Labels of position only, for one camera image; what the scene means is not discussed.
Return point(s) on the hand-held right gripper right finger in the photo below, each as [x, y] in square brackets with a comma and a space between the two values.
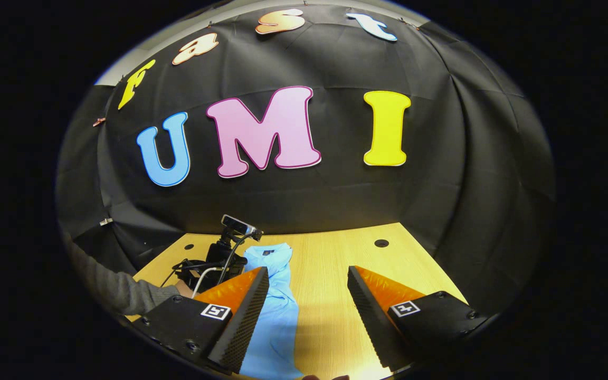
[372, 322]

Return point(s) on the small orange clip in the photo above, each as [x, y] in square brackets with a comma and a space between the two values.
[99, 121]

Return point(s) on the light blue T-shirt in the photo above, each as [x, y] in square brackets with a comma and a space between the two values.
[277, 316]

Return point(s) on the small white clip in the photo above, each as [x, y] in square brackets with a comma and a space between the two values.
[106, 221]

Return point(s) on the black backdrop cloth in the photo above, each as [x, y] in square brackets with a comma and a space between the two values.
[335, 200]

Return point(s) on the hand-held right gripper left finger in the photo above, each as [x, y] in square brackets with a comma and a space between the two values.
[240, 327]

